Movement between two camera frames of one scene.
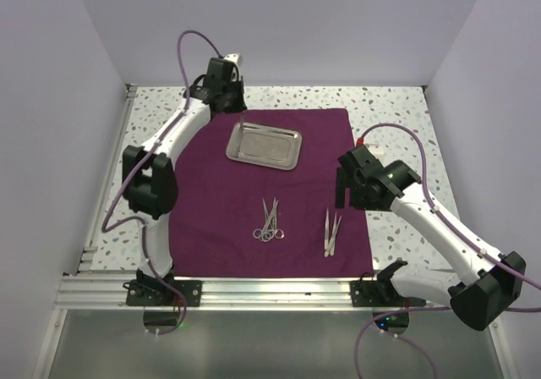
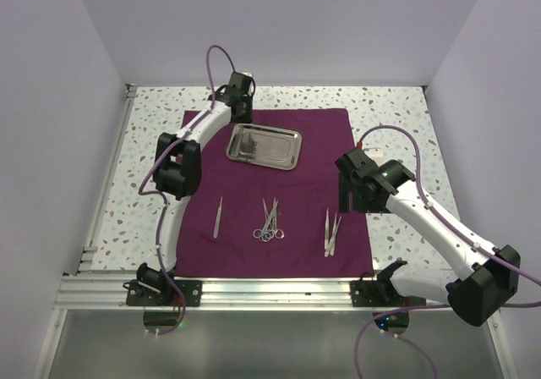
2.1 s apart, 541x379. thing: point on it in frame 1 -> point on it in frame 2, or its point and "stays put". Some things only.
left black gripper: [239, 106] -> [246, 118]
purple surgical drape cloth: [243, 219] stays put
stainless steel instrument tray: [266, 145] stays put
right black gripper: [356, 201] stays put
